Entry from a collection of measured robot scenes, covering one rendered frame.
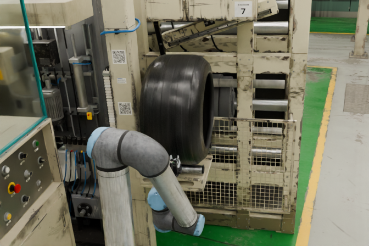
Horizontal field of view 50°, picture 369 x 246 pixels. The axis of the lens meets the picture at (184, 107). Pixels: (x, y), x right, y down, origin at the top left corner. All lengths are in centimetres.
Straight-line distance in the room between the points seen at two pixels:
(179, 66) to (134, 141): 79
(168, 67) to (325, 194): 211
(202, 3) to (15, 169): 124
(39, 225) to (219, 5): 142
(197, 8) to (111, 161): 113
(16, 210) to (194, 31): 133
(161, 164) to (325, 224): 220
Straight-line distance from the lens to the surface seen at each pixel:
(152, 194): 172
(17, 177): 199
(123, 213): 145
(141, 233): 263
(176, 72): 197
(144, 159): 128
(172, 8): 223
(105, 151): 133
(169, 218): 178
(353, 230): 334
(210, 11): 219
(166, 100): 191
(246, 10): 217
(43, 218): 213
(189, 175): 220
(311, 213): 342
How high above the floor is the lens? 206
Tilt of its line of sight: 23 degrees down
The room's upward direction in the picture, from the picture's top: 3 degrees counter-clockwise
